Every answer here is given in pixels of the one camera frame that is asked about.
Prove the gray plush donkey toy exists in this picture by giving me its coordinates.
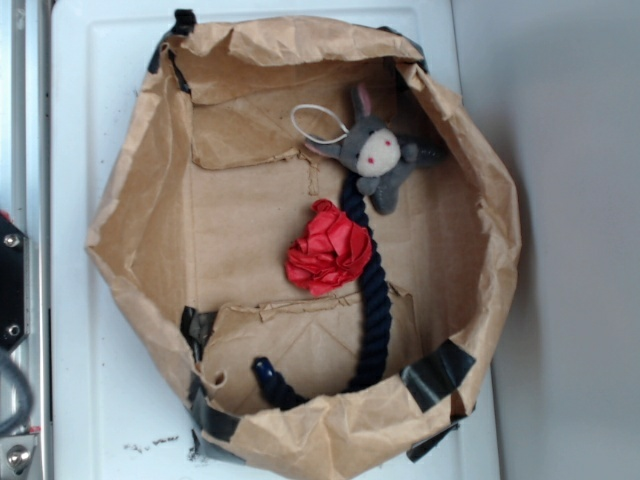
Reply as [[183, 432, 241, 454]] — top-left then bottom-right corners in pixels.
[[304, 83, 448, 215]]

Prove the red crumpled paper ball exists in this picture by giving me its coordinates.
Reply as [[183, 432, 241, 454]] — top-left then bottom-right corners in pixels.
[[285, 199, 373, 296]]

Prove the brown paper bag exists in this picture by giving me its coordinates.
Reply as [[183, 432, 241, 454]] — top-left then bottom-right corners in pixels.
[[87, 12, 521, 479]]

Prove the white tray base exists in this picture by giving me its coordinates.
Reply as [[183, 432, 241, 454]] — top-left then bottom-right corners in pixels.
[[50, 1, 500, 479]]

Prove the dark blue twisted rope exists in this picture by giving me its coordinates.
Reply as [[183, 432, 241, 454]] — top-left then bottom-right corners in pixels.
[[252, 170, 390, 412]]

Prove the black metal bracket plate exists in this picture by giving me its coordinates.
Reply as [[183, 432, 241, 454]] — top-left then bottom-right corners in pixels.
[[0, 210, 29, 353]]

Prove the gray sleeved cable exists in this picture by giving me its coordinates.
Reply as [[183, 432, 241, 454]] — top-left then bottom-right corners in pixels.
[[0, 349, 32, 434]]

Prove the aluminum frame rail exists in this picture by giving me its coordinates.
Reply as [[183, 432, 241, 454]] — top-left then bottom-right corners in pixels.
[[1, 1, 54, 479]]

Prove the silver corner bracket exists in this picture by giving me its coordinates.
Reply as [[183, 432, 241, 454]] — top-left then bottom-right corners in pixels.
[[1, 434, 38, 480]]

